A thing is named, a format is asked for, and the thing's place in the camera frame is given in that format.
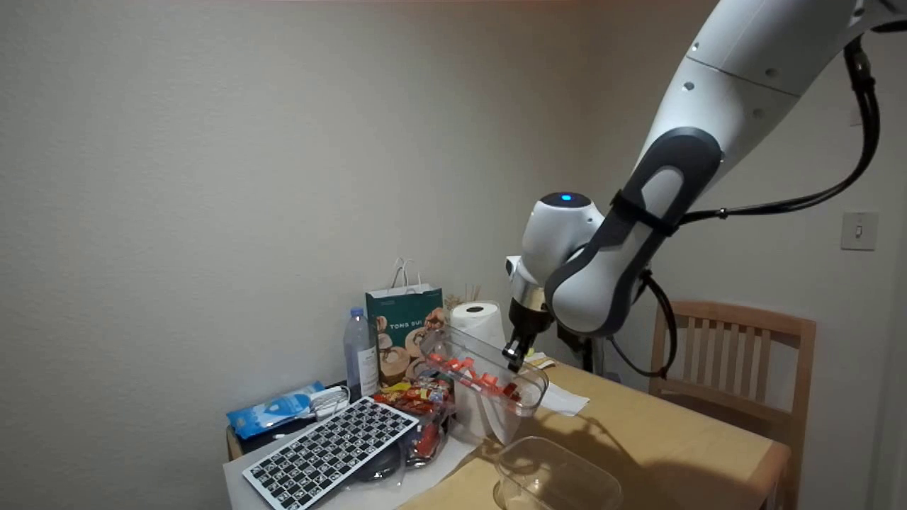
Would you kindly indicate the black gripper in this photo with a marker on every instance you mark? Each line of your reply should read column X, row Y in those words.
column 528, row 319

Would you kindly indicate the clear container with red pieces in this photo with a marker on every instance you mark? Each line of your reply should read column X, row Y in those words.
column 484, row 370

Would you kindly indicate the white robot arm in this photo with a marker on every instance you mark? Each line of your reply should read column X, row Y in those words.
column 582, row 268

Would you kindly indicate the empty clear plastic container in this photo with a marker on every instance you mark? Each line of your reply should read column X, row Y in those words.
column 541, row 475

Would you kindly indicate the white paper napkin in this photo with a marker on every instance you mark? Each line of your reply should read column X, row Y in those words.
column 563, row 402

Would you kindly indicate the white paper towel roll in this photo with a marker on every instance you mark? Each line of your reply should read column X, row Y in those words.
column 475, row 414

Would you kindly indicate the green gift bag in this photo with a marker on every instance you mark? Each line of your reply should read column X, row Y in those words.
column 395, row 315

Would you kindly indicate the clear water bottle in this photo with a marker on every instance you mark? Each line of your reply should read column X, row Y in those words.
column 358, row 352

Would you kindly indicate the white cloth under items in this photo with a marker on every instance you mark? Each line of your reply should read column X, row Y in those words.
column 390, row 494

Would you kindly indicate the wooden chair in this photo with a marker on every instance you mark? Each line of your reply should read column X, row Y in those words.
column 722, row 363

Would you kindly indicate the blue tissue pack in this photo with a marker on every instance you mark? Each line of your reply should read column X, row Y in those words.
column 276, row 413

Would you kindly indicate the black white checkered board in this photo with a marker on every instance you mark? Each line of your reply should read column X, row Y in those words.
column 321, row 458

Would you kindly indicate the white wall switch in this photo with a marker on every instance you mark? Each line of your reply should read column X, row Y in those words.
column 861, row 232

